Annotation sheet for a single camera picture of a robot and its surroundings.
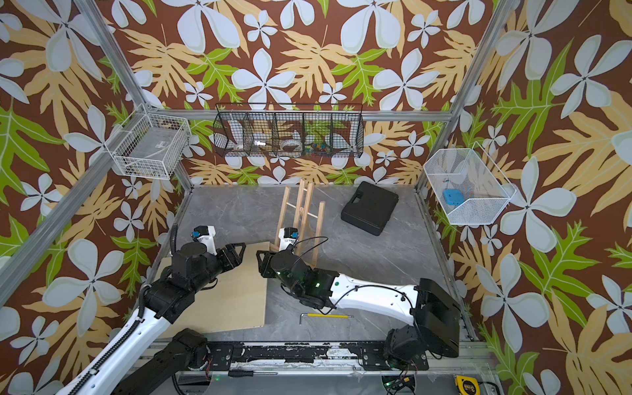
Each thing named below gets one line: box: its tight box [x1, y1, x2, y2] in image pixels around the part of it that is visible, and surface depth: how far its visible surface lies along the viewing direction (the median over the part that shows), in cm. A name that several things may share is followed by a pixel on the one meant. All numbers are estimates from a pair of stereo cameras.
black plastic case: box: [340, 181, 400, 237], surface depth 110 cm
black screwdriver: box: [227, 370, 279, 378], surface depth 73 cm
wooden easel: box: [274, 179, 326, 266], surface depth 78 cm
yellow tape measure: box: [455, 375, 481, 395], surface depth 69 cm
